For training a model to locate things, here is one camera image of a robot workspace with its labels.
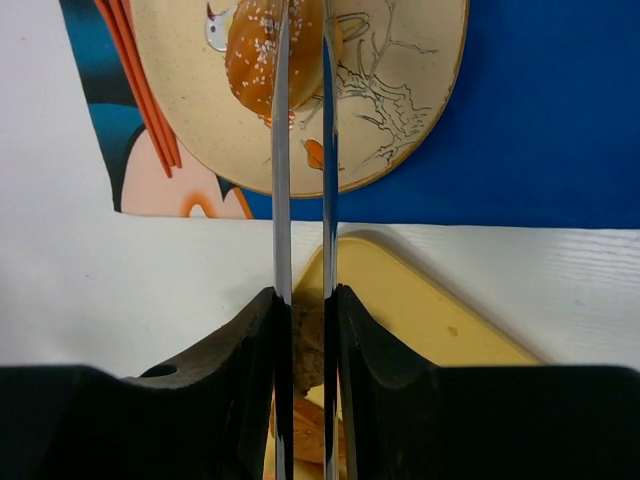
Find silver metal tongs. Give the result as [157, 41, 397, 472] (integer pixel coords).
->
[271, 1, 339, 479]

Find orange plastic fork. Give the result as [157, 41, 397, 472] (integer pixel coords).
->
[94, 0, 182, 178]

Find yellow plastic tray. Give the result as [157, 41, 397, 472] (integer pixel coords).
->
[264, 230, 544, 480]

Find beige ceramic plate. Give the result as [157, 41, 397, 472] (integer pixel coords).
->
[131, 1, 469, 194]

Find brown oval bread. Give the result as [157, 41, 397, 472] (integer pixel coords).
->
[269, 398, 346, 470]

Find blue patterned placemat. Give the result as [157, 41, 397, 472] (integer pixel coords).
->
[61, 1, 639, 229]

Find sesame glazed bun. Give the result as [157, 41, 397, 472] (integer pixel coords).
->
[225, 1, 324, 120]

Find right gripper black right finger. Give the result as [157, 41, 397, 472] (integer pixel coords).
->
[330, 284, 440, 479]

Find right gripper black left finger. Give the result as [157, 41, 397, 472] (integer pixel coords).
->
[129, 287, 291, 479]

